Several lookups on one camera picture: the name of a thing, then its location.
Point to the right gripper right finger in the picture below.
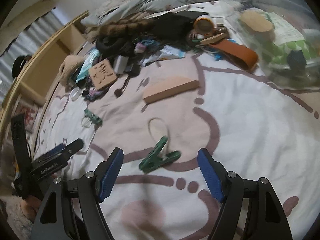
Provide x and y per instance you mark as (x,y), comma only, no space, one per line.
(265,219)

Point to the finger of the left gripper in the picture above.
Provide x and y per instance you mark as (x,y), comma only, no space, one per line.
(54,151)
(69,150)

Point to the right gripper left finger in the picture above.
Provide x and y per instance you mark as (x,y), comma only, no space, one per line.
(71,209)

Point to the small green clothespin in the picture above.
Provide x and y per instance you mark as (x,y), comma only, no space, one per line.
(90,118)

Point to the green clothespin with loop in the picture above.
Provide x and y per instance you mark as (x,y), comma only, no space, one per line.
(160,155)

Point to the half-round wooden block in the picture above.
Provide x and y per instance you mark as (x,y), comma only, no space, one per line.
(169,87)

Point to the black ribbed square box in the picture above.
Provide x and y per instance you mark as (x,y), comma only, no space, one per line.
(296,60)

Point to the small clear plastic lid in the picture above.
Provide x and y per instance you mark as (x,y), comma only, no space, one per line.
(75,93)

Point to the carved square wooden coaster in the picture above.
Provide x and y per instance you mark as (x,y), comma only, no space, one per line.
(102,74)

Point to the beige fuzzy slipper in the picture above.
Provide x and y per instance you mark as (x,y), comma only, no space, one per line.
(70,64)

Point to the cartoon print bed sheet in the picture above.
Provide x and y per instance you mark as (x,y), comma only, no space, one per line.
(250,124)

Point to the white power adapter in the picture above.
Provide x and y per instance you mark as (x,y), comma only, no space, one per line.
(120,63)

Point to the teal wet wipes pack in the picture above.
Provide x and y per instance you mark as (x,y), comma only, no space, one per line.
(88,63)

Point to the black fur-trimmed jacket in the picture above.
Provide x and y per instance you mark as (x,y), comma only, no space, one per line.
(121,37)

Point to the pink blue knitted item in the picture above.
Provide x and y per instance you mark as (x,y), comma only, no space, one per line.
(147,46)

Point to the white tissue packet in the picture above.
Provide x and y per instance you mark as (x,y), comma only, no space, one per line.
(166,53)

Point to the small wooden boat block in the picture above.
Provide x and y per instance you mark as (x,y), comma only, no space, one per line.
(213,39)

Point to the orange tape roll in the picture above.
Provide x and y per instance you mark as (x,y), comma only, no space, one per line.
(204,25)

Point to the round wooden brush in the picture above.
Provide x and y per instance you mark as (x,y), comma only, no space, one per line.
(257,25)

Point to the brown braided cord pompom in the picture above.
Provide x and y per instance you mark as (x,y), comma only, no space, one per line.
(118,92)

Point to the wooden bed frame shelf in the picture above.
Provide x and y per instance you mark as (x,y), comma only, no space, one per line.
(42,71)

